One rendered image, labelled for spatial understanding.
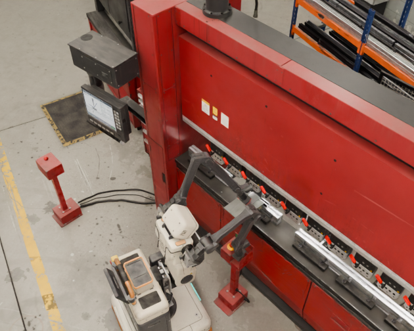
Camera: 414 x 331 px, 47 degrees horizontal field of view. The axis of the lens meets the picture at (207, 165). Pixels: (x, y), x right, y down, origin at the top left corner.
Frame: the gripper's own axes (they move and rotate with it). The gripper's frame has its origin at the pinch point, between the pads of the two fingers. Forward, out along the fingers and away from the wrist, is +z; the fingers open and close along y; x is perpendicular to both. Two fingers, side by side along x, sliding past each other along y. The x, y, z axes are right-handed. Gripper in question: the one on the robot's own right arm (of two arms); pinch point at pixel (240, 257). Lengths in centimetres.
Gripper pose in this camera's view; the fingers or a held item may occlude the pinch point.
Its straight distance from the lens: 373.5
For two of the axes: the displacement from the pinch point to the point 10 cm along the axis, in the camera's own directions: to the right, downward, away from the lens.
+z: 2.0, 5.2, 8.3
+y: 6.8, -6.8, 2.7
